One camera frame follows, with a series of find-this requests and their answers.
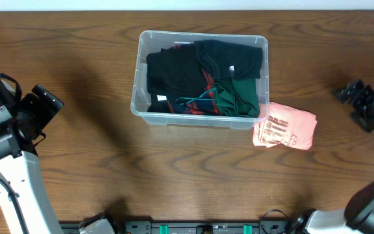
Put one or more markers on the black folded pants in container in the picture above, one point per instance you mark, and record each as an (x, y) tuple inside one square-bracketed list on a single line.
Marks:
[(159, 104)]

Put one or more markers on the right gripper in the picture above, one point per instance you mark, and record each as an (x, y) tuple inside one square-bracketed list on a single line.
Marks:
[(363, 93)]

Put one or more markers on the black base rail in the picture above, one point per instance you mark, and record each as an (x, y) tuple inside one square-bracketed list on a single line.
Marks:
[(125, 223)]

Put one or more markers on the green garment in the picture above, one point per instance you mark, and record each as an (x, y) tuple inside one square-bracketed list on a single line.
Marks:
[(225, 98)]

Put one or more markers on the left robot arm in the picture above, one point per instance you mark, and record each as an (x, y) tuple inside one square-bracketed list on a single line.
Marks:
[(23, 199)]

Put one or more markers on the clear plastic storage container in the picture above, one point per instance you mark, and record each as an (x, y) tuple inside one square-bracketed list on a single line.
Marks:
[(151, 41)]

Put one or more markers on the black garment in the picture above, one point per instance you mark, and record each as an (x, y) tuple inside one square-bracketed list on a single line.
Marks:
[(175, 73)]

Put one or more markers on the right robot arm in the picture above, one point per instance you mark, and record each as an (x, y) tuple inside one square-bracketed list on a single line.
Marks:
[(358, 216)]

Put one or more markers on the red navy plaid garment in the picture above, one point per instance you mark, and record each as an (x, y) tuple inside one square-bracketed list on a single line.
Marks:
[(195, 91)]

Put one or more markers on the dark teal garment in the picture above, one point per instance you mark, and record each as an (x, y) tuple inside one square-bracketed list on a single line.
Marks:
[(225, 60)]

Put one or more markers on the pink printed shirt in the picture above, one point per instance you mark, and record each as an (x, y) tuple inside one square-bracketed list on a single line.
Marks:
[(287, 126)]

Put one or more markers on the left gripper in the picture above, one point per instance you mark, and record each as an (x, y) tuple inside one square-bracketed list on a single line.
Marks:
[(43, 112)]

